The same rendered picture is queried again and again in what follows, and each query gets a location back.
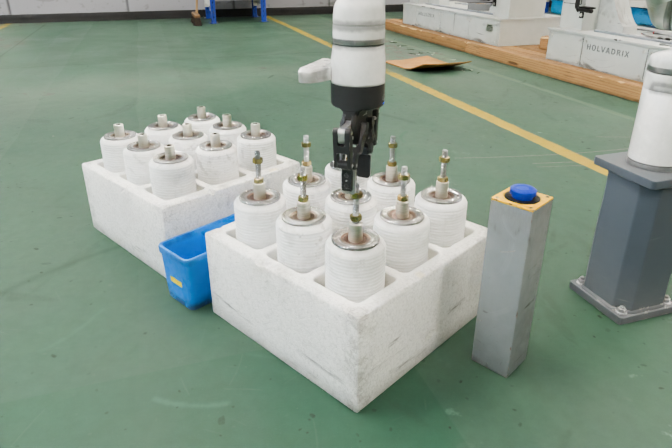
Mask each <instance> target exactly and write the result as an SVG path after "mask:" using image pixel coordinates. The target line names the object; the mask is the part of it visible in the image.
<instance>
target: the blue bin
mask: <svg viewBox="0 0 672 448"><path fill-rule="evenodd" d="M234 221H235V214H232V215H230V216H227V217H224V218H222V219H219V220H217V221H214V222H211V223H209V224H206V225H204V226H201V227H198V228H196V229H193V230H191V231H188V232H186V233H183V234H180V235H178V236H175V237H173V238H170V239H167V240H165V241H162V242H160V243H159V245H158V248H159V252H160V253H161V254H162V258H163V263H164V268H165V273H166V278H167V283H168V288H169V293H170V295H171V296H172V297H173V298H175V299H176V300H177V301H179V302H180V303H182V304H183V305H184V306H186V307H187V308H189V309H190V310H197V309H199V308H201V307H203V306H205V305H207V304H209V303H211V302H212V295H211V286H210V276H209V267H208V257H207V248H206V239H205V233H206V232H209V231H211V230H214V229H217V228H221V227H222V226H224V225H227V224H229V223H232V222H234Z"/></svg>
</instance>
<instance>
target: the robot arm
mask: <svg viewBox="0 0 672 448"><path fill-rule="evenodd" d="M645 1H646V5H647V9H648V14H649V17H650V20H651V23H652V24H653V25H654V26H655V27H656V28H658V29H661V30H667V31H672V0H645ZM385 2H386V0H337V1H336V2H335V5H334V9H333V46H332V55H331V59H328V58H323V59H320V60H318V61H315V62H313V63H310V64H308V65H306V66H303V67H301V68H300V69H299V71H298V75H299V82H300V83H317V82H324V81H328V80H331V103H332V105H333V106H334V107H336V108H339V109H341V110H342V111H343V114H342V119H341V121H340V126H339V127H334V128H333V130H332V136H333V158H334V168H338V169H341V192H342V193H344V194H351V195H353V194H355V193H356V191H357V176H358V177H362V178H369V177H370V175H371V154H370V153H373V151H374V147H373V145H374V146H376V144H377V135H378V119H379V108H380V107H382V106H383V105H384V101H385V72H386V56H385V44H384V43H385ZM368 133H369V134H368ZM353 145H356V147H353ZM339 154H340V156H339ZM345 155H347V161H346V160H345ZM626 161H627V163H629V164H630V165H632V166H634V167H637V168H640V169H643V170H648V171H654V172H665V173H669V172H672V49H669V50H664V51H659V52H656V53H653V54H652V55H651V56H650V57H649V60H648V64H647V68H646V73H645V78H644V82H643V87H642V92H641V96H640V100H639V105H638V109H637V114H636V118H635V123H634V127H633V132H632V136H631V140H630V145H629V149H628V154H627V158H626Z"/></svg>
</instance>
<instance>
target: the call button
mask: <svg viewBox="0 0 672 448"><path fill-rule="evenodd" d="M509 192H510V194H512V197H513V198H514V199H516V200H520V201H530V200H532V199H533V197H535V196H536V195H537V189H536V188H535V187H533V186H531V185H527V184H514V185H512V186H511V187H510V191H509Z"/></svg>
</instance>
